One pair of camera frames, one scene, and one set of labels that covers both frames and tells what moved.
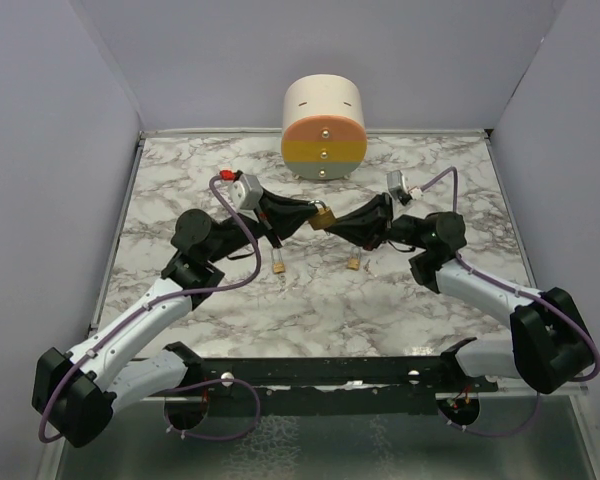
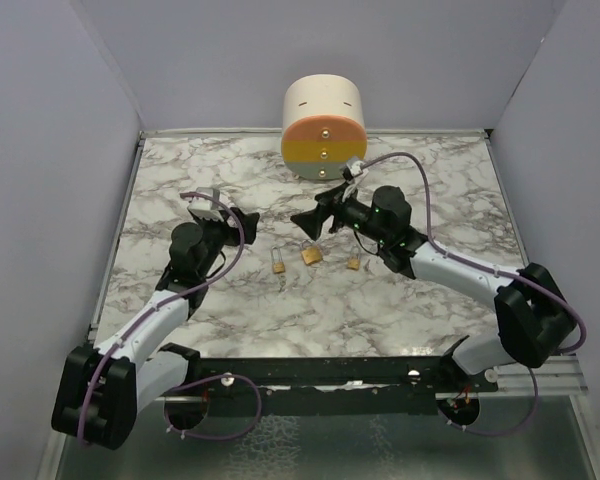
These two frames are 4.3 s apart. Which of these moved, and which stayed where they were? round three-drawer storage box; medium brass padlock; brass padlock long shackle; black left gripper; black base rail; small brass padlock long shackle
Moved: black left gripper; medium brass padlock
Stayed: round three-drawer storage box; small brass padlock long shackle; brass padlock long shackle; black base rail
